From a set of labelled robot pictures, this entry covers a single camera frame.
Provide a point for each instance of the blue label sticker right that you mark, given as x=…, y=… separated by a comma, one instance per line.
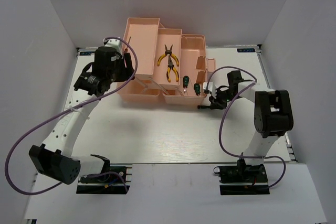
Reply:
x=245, y=50

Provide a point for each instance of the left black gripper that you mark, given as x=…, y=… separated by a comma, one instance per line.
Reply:
x=126, y=71

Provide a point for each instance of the green stubby screwdriver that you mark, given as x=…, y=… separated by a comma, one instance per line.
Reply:
x=186, y=81
x=197, y=89

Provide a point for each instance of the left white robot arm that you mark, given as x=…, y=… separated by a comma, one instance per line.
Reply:
x=54, y=158

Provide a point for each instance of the blue handle screwdriver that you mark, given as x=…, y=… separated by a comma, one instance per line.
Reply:
x=126, y=49

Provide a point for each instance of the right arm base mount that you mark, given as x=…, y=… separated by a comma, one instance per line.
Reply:
x=236, y=180

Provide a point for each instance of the blue label sticker left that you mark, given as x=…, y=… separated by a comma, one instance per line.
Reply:
x=86, y=53

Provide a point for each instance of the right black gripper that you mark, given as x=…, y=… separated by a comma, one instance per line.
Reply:
x=215, y=102

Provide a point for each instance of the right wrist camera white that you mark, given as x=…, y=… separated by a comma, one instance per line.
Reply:
x=209, y=89

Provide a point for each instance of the yellow needle-nose pliers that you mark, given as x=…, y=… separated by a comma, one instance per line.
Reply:
x=171, y=67

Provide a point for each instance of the blue label sticker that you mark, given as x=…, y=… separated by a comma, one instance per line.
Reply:
x=245, y=50
x=86, y=53

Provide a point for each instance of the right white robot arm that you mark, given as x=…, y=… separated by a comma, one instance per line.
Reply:
x=272, y=115

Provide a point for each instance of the pink plastic toolbox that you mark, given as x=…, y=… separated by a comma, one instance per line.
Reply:
x=150, y=85

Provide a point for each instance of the thin black green screwdriver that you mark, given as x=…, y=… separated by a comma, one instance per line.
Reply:
x=203, y=107

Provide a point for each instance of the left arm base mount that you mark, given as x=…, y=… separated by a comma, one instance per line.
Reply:
x=115, y=181

